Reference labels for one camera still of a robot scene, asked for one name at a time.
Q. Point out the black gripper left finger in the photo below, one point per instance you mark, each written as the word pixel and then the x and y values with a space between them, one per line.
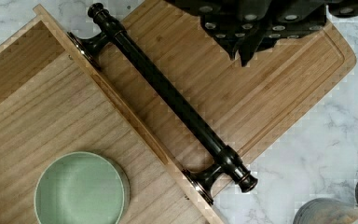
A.
pixel 225 31

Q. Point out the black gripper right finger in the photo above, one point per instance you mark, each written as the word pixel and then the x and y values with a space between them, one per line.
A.
pixel 282 23

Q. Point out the dark bronze drawer handle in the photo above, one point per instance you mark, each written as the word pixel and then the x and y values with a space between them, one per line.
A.
pixel 225 159

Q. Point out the wooden drawer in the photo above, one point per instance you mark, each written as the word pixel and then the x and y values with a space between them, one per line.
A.
pixel 53 103

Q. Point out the bamboo cutting board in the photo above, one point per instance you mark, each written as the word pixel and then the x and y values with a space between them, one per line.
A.
pixel 248 106

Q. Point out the grey ceramic cup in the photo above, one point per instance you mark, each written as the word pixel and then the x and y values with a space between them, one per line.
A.
pixel 326 211

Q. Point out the green round plate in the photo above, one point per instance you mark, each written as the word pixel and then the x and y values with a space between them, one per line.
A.
pixel 82 188

